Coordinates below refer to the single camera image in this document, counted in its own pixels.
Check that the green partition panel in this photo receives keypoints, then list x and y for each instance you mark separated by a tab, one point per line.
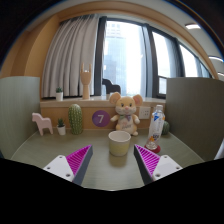
195	111
19	98

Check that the grey curtain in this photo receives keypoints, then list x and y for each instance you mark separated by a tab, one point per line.
73	45

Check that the pink toy horse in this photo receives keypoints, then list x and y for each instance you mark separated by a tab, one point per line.
42	123

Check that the white wall socket left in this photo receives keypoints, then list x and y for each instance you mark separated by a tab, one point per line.
144	112

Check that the clear plastic water bottle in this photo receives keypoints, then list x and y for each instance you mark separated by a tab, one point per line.
156	126

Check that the plush mouse toy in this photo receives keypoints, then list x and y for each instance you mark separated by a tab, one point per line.
125	108

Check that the right green partition panel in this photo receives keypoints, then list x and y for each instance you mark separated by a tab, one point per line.
195	111

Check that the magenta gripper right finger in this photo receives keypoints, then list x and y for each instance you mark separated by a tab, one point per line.
152	166

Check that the black toy horse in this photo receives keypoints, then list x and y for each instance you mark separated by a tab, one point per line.
110	87

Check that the pale yellow paper cup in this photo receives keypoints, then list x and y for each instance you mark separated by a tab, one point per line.
119	142

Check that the tall green ceramic cactus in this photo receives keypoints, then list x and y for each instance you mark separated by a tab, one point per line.
75	119

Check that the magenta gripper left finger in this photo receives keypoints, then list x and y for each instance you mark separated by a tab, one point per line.
72	167

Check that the wooden hand sculpture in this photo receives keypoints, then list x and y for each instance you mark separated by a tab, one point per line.
85	80

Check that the small potted plant on sill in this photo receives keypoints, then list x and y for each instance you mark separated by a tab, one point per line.
59	94

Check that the round green ceramic cactus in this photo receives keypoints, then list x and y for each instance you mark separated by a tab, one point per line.
166	128

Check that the small potted plant on table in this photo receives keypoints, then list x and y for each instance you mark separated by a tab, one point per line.
61	127

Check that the left green partition panel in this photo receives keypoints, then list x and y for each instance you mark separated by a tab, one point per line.
19	98

